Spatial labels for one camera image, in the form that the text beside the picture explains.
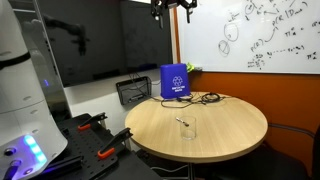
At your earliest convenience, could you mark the black office chair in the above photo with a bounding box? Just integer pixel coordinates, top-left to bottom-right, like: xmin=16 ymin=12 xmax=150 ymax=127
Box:
xmin=213 ymin=122 xmax=320 ymax=180

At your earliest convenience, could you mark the loose black cable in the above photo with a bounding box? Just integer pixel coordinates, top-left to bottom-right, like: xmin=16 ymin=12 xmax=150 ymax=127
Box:
xmin=160 ymin=94 xmax=202 ymax=110

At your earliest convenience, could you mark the black clamp with orange handle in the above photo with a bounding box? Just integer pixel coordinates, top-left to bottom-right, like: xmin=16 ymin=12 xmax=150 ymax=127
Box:
xmin=77 ymin=111 xmax=109 ymax=132
xmin=96 ymin=127 xmax=134 ymax=160

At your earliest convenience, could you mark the coiled black cable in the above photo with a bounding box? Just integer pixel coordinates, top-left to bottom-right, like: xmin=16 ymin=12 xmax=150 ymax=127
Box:
xmin=200 ymin=91 xmax=222 ymax=104

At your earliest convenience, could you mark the green object on whiteboard ledge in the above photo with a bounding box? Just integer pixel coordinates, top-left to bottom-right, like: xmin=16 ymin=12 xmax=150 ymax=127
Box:
xmin=185 ymin=61 xmax=196 ymax=74

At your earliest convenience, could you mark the black pen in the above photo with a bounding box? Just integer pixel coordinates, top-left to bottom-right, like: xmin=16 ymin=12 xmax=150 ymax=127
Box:
xmin=175 ymin=116 xmax=190 ymax=128

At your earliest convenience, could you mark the metal table leg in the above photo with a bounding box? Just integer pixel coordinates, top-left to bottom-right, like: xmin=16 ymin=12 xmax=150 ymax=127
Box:
xmin=187 ymin=162 xmax=197 ymax=180

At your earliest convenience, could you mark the black wire basket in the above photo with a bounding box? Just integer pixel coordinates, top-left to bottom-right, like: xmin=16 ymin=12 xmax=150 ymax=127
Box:
xmin=115 ymin=75 xmax=153 ymax=106

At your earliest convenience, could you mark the large black TV screen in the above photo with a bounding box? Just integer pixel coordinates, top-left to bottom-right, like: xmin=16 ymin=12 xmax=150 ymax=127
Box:
xmin=34 ymin=0 xmax=174 ymax=89

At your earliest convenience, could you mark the white floor cable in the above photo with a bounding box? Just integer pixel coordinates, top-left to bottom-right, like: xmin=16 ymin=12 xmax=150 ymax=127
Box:
xmin=149 ymin=163 xmax=188 ymax=175

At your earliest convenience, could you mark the black perforated mounting board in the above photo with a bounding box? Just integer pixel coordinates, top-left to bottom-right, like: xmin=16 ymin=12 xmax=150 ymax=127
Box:
xmin=31 ymin=112 xmax=163 ymax=180

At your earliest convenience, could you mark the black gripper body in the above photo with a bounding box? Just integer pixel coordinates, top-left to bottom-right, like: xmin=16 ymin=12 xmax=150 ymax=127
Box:
xmin=159 ymin=0 xmax=188 ymax=10

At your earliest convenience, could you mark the clear glass cup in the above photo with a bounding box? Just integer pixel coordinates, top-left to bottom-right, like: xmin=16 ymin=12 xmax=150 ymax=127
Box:
xmin=179 ymin=115 xmax=198 ymax=141

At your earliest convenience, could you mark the whiteboard with writing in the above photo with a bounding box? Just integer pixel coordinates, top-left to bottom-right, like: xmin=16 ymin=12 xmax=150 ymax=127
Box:
xmin=175 ymin=0 xmax=320 ymax=75

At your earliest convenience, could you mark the black cable from wall box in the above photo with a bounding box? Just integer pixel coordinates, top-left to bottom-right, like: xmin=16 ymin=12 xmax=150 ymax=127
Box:
xmin=128 ymin=72 xmax=165 ymax=102

